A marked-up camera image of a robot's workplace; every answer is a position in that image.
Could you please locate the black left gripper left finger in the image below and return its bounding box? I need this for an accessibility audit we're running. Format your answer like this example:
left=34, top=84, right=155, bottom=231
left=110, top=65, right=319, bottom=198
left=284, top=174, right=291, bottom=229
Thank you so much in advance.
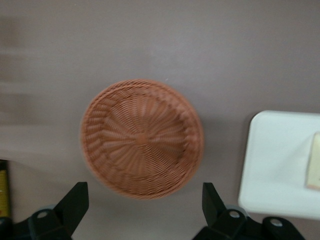
left=27, top=181, right=90, bottom=240

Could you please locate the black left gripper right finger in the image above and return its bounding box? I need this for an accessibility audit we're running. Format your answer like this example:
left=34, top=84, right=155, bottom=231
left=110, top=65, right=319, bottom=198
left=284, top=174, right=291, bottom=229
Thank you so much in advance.
left=202, top=182, right=251, bottom=240

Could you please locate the triangle sandwich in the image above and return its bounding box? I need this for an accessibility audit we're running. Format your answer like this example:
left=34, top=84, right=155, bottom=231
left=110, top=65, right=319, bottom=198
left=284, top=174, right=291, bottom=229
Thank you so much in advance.
left=305, top=132, right=320, bottom=190

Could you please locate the cream rectangular tray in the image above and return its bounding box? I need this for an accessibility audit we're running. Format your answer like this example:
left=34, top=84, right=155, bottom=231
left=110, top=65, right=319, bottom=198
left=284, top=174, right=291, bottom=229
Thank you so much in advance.
left=237, top=109, right=320, bottom=221

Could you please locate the round brown wicker basket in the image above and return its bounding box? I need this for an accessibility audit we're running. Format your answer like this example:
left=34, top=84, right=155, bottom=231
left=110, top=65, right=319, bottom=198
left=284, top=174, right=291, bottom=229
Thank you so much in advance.
left=79, top=79, right=205, bottom=201

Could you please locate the black food warmer yellow panel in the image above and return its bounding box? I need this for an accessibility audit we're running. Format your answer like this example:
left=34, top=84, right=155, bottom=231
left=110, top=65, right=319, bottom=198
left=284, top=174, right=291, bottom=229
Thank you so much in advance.
left=0, top=159, right=11, bottom=220

